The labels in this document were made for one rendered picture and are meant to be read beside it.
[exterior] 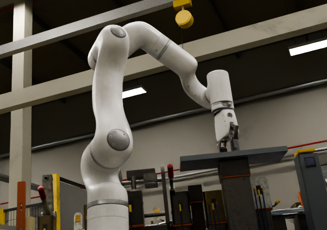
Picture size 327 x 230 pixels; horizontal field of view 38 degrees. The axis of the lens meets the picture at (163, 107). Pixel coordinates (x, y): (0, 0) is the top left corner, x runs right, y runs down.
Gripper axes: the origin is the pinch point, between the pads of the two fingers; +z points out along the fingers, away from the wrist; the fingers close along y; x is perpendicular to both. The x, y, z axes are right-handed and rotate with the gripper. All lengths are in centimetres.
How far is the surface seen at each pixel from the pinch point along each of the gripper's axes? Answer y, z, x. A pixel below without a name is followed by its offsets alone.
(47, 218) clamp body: 35, 14, 60
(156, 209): 53, 9, 12
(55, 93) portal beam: 412, -212, 14
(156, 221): 52, 14, 12
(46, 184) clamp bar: 38, 1, 60
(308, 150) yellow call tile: -12.7, 3.4, -24.0
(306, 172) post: -12.3, 11.0, -21.6
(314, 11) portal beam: 204, -227, -238
